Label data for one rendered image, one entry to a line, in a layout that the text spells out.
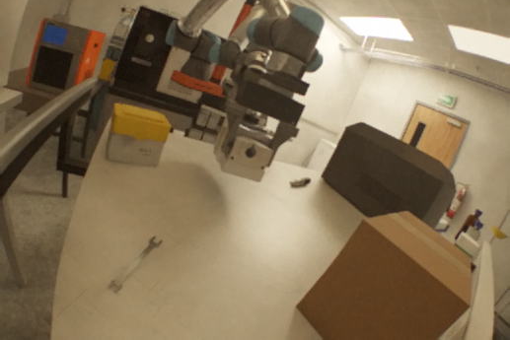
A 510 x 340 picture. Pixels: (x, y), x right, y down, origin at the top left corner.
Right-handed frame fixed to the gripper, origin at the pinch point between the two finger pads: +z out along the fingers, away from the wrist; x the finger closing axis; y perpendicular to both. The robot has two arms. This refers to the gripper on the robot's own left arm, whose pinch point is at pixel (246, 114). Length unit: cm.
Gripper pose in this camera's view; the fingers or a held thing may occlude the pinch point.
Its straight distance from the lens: 60.8
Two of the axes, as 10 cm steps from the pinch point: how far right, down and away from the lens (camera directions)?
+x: 8.9, 3.1, 3.5
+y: 4.4, -3.0, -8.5
